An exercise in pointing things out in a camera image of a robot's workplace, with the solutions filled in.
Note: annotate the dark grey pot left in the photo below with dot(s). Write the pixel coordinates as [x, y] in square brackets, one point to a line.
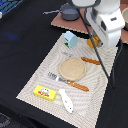
[68, 12]

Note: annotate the knife with wooden handle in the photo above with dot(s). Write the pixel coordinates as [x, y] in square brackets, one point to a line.
[83, 58]

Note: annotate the beige bowl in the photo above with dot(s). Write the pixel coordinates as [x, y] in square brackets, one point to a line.
[125, 16]

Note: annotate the white fish toy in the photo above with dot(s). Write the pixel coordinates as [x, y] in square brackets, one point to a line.
[66, 100]

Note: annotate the yellow butter box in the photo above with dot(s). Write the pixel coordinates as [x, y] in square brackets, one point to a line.
[45, 93]

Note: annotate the tan wooden plate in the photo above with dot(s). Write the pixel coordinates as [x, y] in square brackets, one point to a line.
[72, 68]

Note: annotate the light blue milk carton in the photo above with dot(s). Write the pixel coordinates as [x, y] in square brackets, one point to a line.
[70, 39]

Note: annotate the orange bread loaf toy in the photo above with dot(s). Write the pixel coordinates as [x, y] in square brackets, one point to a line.
[94, 41]

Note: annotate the fork with wooden handle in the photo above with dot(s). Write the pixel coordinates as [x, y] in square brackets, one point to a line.
[76, 85]

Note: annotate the beige woven placemat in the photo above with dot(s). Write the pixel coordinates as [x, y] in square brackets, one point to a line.
[86, 104]

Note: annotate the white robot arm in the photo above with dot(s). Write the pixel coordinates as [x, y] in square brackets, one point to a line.
[105, 18]

